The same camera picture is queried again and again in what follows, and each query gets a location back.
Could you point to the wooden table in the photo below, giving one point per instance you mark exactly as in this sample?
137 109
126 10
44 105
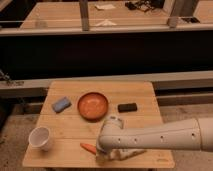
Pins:
69 129

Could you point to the white paper cup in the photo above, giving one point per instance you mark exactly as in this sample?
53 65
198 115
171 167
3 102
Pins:
40 138

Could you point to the black rectangular block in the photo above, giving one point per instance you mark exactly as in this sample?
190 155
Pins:
128 107

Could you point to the grey metal post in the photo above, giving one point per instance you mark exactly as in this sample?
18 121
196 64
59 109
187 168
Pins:
181 9
84 14

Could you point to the folded white paper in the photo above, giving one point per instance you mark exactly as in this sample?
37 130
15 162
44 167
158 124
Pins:
106 22

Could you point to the grey metal post right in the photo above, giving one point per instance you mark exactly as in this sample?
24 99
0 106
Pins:
181 9

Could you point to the white plastic bottle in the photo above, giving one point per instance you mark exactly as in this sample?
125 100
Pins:
122 154

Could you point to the orange round bowl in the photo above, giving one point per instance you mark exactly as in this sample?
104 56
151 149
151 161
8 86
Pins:
92 106

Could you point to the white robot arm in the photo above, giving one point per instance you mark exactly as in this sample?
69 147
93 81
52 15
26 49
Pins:
194 134

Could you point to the blue sponge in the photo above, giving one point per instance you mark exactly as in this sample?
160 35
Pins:
61 104

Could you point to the white paper sheet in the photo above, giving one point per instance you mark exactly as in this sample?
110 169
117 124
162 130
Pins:
105 7

